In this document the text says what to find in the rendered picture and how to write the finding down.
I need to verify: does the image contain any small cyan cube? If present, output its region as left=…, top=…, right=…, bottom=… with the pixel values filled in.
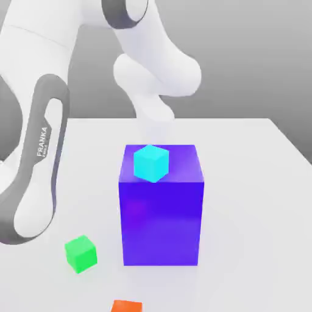
left=133, top=144, right=170, bottom=183

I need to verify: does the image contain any small green cube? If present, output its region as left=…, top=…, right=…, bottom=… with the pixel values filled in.
left=64, top=235, right=98, bottom=274

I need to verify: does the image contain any small orange cube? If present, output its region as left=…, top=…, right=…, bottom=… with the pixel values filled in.
left=110, top=299, right=143, bottom=312

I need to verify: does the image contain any large purple box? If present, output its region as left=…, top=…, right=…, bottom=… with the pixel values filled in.
left=118, top=144, right=205, bottom=267

